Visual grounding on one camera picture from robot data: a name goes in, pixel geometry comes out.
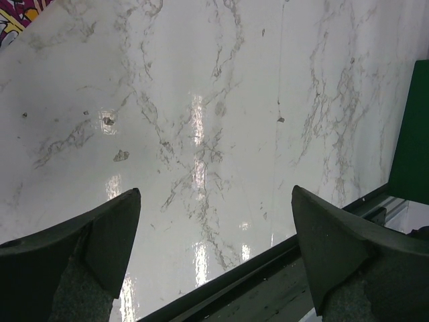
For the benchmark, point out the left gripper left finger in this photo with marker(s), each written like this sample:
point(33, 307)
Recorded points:
point(72, 271)

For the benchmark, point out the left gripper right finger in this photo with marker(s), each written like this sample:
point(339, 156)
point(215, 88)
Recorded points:
point(358, 270)

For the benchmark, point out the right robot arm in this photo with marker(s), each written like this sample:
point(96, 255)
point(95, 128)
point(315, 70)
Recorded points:
point(421, 233)

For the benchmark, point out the green lever arch file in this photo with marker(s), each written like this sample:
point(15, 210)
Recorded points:
point(408, 178)

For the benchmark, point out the Roald Dahl yellow purple book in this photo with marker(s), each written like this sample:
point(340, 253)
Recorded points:
point(16, 15)

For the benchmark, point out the aluminium front rail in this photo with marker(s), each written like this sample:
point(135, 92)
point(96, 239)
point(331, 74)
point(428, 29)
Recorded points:
point(399, 214)

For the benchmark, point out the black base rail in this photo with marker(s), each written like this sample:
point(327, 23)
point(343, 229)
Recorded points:
point(272, 286)

